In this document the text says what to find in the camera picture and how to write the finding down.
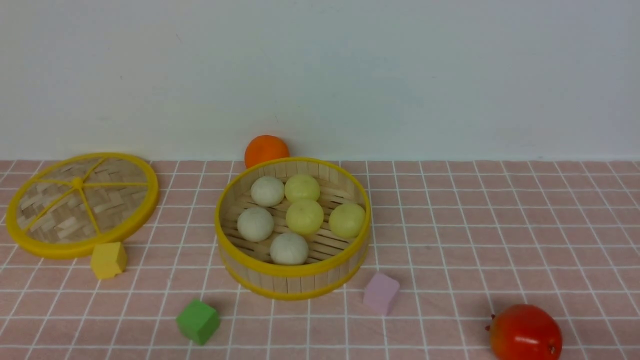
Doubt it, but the yellow bun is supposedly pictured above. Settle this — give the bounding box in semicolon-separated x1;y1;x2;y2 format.
328;203;366;239
285;173;322;203
285;199;324;236

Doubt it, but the white pleated bun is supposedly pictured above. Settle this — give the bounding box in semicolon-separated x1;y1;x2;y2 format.
250;176;285;207

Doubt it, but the white bun front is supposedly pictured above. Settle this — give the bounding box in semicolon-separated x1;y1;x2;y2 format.
270;232;309;265

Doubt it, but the bamboo steamer tray yellow rim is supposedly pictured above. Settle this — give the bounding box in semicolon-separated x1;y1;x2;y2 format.
214;157;372;301

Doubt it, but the woven steamer lid yellow rim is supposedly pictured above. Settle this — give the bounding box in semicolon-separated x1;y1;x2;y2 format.
6;152;160;259

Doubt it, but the orange fruit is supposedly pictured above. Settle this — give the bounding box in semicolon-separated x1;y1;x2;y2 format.
244;134;290;169

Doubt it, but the pink foam cube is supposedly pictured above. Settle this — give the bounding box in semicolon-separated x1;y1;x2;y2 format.
362;271;400;316

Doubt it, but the pink grid tablecloth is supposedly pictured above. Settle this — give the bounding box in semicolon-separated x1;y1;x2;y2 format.
0;161;640;360

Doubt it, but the green foam cube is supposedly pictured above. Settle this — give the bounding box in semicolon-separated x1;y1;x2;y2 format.
175;298;221;346

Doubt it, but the yellow foam block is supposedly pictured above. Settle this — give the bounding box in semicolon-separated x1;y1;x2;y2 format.
90;241;128;280

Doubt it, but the red pomegranate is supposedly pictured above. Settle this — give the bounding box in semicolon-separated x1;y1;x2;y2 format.
485;303;563;360

